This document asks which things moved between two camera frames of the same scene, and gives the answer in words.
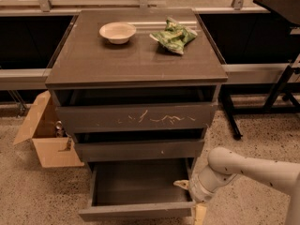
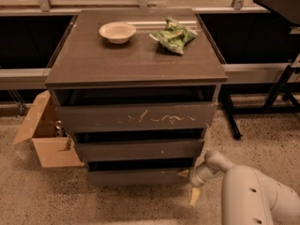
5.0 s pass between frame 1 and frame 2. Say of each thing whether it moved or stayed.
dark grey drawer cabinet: stayed
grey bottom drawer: moved
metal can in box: stayed
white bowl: stayed
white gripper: moved
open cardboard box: stayed
